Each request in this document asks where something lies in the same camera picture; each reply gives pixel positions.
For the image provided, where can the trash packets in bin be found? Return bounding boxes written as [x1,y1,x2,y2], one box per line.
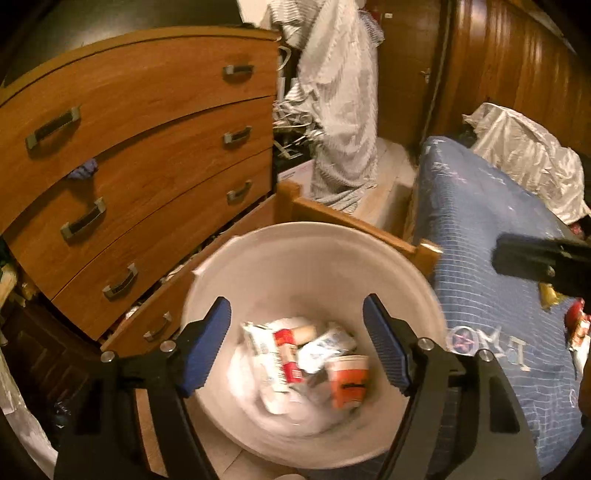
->
[228,318,352,435]

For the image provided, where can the red white packet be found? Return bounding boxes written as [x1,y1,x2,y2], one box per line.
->
[273,327,305,386]

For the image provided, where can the blue patterned bedsheet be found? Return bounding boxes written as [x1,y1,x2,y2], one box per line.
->
[383,135,591,480]

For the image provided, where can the red white snack wrapper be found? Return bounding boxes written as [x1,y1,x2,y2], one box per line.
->
[566,298,591,352]

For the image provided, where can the orange paper cup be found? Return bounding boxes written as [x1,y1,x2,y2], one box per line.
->
[324,354,370,411]

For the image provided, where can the white plastic bin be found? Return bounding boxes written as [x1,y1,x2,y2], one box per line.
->
[181,222,448,467]

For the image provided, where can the white barcode wrapper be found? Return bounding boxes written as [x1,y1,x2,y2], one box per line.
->
[240,320,282,393]

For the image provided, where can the black television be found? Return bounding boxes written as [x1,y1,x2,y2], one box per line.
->
[0,0,250,88]

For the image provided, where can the silvery white cloth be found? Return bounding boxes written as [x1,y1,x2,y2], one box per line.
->
[463,102,591,224]

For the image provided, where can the clear plastic bag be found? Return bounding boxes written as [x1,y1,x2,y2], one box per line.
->
[0,360,56,476]

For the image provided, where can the white cardboard box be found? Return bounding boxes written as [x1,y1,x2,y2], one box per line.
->
[277,159,317,195]

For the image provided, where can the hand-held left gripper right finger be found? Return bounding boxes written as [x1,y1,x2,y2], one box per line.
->
[362,294,543,480]

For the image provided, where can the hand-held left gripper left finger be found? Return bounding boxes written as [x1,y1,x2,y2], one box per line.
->
[53,296,232,480]

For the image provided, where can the wire clothes hangers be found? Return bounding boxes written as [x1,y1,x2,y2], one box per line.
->
[272,44,324,148]

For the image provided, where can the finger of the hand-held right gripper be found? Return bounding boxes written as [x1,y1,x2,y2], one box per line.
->
[492,234,591,296]

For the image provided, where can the brown wooden wardrobe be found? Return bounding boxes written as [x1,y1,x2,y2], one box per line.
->
[422,0,591,171]

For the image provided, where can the wooden bed frame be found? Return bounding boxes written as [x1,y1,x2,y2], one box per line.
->
[276,181,445,278]

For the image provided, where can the small white wrapper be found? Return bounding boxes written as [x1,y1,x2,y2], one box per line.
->
[570,344,591,381]

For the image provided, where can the blue cloth scrap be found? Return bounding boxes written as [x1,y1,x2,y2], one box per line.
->
[68,158,100,182]

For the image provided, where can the wooden chest of drawers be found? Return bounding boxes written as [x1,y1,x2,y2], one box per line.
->
[0,25,282,356]

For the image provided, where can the brown wooden door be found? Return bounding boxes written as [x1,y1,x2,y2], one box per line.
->
[365,0,451,153]

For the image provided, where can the striped grey cloth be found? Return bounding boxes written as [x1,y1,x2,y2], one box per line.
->
[265,0,384,215]

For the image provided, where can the yellow snack wrapper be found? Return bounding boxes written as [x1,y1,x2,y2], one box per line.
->
[539,281,564,311]

